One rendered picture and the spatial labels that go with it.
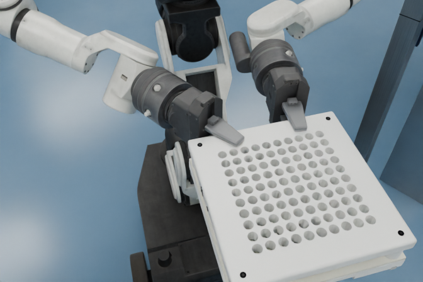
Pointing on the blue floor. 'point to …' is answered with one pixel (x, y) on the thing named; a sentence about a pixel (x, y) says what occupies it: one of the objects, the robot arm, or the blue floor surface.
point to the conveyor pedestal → (408, 155)
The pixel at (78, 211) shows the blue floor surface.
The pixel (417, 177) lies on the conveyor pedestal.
